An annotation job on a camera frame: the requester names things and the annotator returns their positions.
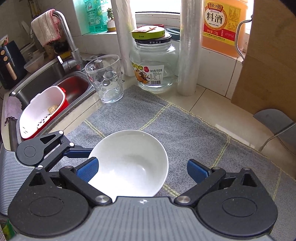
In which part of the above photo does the white bowl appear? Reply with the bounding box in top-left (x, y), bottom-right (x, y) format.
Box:
top-left (88, 130), bottom-right (169, 200)

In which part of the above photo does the red white strainer basket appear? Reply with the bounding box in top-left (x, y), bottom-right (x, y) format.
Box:
top-left (19, 85), bottom-right (69, 140)

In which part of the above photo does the grey checked mat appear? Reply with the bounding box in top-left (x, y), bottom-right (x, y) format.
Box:
top-left (67, 85), bottom-right (295, 240)

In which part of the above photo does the steel sink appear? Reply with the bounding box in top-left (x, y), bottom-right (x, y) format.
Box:
top-left (9, 59), bottom-right (95, 136)

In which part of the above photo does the black appliance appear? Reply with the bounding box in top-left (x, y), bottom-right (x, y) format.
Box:
top-left (0, 41), bottom-right (27, 90)

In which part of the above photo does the metal faucet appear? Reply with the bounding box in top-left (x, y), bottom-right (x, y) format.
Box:
top-left (53, 11), bottom-right (84, 72)

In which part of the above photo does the drinking glass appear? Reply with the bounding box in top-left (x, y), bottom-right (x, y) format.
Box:
top-left (84, 54), bottom-right (124, 103)

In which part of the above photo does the bamboo cutting board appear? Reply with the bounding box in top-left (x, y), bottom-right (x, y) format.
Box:
top-left (231, 1), bottom-right (295, 120)

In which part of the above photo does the striped dishcloth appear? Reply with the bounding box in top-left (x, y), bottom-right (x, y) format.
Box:
top-left (31, 9), bottom-right (61, 47)

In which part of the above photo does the glass jar green lid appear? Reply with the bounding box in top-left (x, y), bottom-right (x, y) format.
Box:
top-left (129, 26), bottom-right (179, 93)

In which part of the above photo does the green dish soap bottle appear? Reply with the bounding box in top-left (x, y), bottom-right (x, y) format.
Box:
top-left (84, 0), bottom-right (109, 33)

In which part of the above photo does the orange cooking wine jug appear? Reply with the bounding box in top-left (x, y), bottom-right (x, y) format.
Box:
top-left (202, 0), bottom-right (248, 58)

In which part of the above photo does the plastic wrap roll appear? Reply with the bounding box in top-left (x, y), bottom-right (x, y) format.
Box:
top-left (111, 0), bottom-right (137, 77)
top-left (177, 1), bottom-right (204, 96)

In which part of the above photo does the metal wire rack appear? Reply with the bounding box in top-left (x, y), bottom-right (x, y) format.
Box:
top-left (258, 122), bottom-right (296, 152)

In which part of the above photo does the kitchen knife black handle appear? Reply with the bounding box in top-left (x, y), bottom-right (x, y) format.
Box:
top-left (253, 108), bottom-right (295, 148)

